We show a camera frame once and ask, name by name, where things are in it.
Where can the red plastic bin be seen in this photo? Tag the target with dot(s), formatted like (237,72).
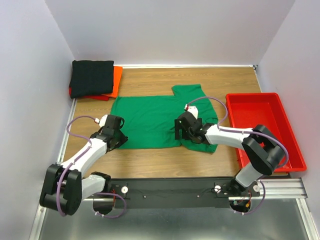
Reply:
(247,110)

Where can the green t shirt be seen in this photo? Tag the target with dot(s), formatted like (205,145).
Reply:
(149,121)

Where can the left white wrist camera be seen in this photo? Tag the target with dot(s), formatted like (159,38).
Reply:
(101,121)

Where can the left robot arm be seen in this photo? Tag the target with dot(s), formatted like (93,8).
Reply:
(65,186)

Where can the folded orange t shirt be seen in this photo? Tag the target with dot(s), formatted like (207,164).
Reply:
(117,75)

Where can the folded black t shirt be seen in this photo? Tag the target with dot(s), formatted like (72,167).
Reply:
(91,78)

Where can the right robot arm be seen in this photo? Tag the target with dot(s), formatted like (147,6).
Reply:
(263,150)

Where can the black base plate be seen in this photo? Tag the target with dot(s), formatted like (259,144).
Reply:
(173,193)

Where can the folded red t shirt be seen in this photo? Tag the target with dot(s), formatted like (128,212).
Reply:
(96,97)

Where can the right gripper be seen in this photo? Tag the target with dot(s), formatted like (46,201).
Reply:
(177,126)

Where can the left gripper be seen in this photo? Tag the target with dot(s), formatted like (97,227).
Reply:
(124,138)

